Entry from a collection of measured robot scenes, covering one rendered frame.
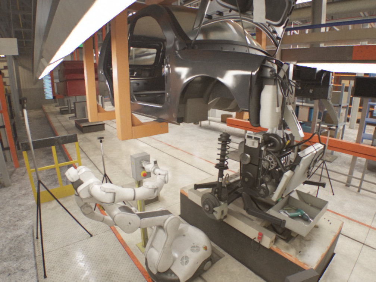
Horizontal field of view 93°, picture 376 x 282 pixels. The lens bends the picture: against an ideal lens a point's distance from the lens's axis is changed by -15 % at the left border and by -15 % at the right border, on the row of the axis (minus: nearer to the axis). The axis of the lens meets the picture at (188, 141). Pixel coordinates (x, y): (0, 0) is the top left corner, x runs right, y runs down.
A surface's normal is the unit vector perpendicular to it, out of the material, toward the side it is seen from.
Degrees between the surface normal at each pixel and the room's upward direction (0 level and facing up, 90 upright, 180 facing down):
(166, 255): 90
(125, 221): 90
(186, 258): 38
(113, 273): 0
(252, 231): 90
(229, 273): 0
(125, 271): 0
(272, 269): 90
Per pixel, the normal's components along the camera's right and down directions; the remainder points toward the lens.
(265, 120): -0.76, 0.32
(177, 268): -0.47, -0.65
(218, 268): 0.00, -0.96
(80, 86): 0.62, 0.22
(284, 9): 0.48, 0.64
